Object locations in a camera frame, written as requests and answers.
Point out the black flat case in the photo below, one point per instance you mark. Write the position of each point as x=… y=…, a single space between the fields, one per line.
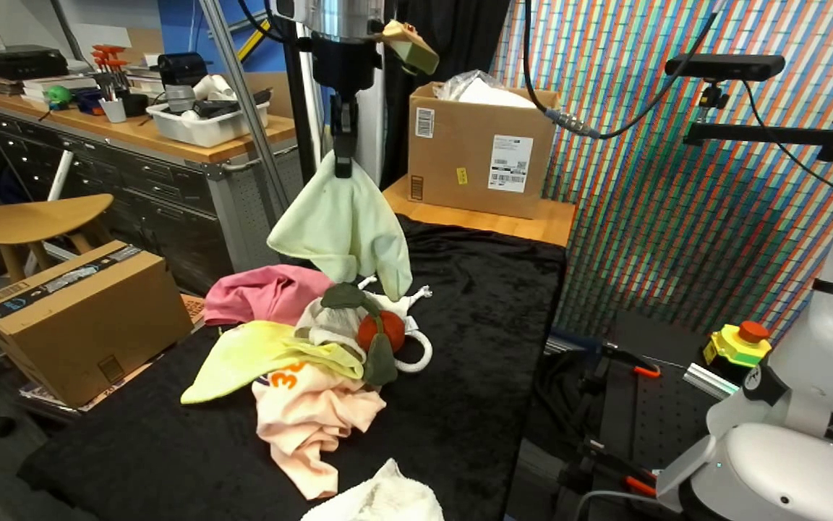
x=21 y=64

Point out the peach shirt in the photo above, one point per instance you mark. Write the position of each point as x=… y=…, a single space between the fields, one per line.
x=309 y=436

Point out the yellow green towel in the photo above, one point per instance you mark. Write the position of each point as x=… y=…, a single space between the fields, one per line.
x=243 y=358

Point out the aluminium strut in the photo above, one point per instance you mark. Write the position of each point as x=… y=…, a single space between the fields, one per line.
x=243 y=97

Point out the multicolour patterned backdrop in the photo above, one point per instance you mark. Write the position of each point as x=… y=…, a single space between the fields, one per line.
x=676 y=242

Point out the black vertical pole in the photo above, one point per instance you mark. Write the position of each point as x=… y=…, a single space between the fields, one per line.
x=302 y=147

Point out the white plastic tub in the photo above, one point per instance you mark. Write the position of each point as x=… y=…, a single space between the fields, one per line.
x=204 y=131

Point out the silver metal bar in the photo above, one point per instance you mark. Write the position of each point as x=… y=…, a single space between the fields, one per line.
x=710 y=380

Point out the small red tool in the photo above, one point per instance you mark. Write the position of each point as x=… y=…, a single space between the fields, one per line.
x=110 y=60

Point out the white towel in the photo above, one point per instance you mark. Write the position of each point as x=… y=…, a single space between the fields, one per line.
x=329 y=329
x=376 y=497

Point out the orange black bar clamp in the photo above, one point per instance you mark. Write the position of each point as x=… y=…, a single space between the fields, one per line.
x=643 y=372
x=640 y=485

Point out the yellow red emergency stop button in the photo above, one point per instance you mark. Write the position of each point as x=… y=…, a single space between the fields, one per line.
x=734 y=345

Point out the clear plastic bag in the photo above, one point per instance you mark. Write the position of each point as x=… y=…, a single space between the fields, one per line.
x=478 y=92

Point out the small white cup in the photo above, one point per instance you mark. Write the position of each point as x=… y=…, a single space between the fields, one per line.
x=114 y=112

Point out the pale green towel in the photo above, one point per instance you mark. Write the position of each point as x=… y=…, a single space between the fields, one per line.
x=339 y=228

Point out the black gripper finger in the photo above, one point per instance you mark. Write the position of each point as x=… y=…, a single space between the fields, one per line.
x=341 y=148

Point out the black camera mount frame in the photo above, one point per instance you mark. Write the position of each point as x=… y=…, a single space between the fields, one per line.
x=772 y=135

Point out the black optical breadboard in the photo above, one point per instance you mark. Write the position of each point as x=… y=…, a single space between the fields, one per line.
x=666 y=424

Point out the black lidded jar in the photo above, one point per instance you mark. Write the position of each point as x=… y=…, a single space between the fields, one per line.
x=182 y=73

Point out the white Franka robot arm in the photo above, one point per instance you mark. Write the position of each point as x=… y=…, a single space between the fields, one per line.
x=801 y=453

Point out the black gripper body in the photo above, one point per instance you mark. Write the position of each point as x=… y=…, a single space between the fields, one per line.
x=345 y=61

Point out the black curtain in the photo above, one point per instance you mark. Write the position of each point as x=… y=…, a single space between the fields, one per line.
x=462 y=39

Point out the black stereo camera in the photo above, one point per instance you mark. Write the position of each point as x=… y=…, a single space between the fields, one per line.
x=723 y=68

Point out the light wood side table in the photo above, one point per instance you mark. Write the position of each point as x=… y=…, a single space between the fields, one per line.
x=540 y=228

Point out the black velvet tablecloth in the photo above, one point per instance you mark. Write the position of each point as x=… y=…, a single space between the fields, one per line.
x=462 y=387

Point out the orange turnip plushie green leaves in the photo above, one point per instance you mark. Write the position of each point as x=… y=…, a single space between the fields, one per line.
x=381 y=330

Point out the wooden workbench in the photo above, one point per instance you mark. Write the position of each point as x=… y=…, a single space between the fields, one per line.
x=130 y=131

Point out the tan wrist camera mount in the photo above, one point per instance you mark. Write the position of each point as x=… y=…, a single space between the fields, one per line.
x=410 y=47

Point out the cardboard box black tape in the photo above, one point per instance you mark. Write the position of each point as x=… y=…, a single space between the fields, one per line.
x=79 y=329

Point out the pink shirt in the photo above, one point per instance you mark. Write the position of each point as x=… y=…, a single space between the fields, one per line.
x=261 y=293

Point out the wooden stool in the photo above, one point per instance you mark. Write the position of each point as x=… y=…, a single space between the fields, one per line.
x=30 y=220

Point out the cardboard box white label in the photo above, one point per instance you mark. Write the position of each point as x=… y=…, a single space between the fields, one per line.
x=454 y=147

